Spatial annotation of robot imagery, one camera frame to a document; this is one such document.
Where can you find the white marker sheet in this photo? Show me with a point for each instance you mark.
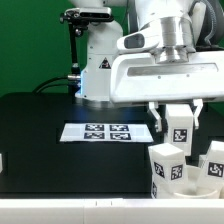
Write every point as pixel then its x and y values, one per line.
pixel 101 132

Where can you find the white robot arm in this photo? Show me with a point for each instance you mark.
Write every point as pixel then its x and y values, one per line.
pixel 150 52

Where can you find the black camera on stand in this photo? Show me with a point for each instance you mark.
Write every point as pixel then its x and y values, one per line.
pixel 78 20

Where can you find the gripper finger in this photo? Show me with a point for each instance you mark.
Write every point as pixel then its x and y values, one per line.
pixel 156 118
pixel 197 113

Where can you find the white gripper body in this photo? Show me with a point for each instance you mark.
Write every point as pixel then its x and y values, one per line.
pixel 137 78

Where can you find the white front wall bar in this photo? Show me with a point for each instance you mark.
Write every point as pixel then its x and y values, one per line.
pixel 111 211

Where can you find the white left wall block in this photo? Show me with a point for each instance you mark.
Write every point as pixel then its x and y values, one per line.
pixel 1 163

